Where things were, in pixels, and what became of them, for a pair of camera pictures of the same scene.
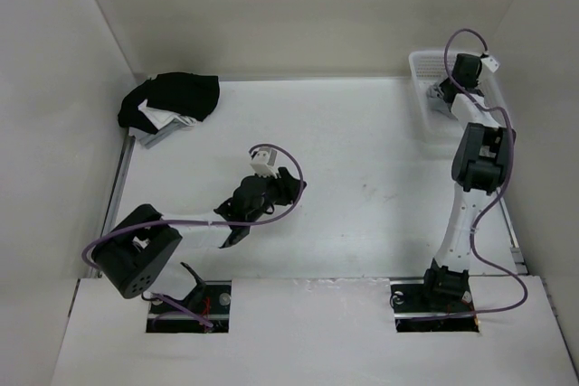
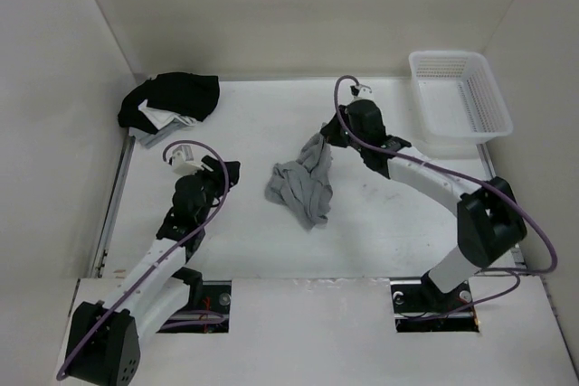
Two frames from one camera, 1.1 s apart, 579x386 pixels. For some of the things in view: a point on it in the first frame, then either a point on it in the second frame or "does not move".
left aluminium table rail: (128, 146) does not move
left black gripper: (288, 187) to (215, 174)
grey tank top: (438, 103) to (304, 185)
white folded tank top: (163, 117) does not move
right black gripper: (443, 84) to (331, 130)
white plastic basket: (430, 68) does not move
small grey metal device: (490, 62) to (365, 92)
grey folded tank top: (149, 138) does not move
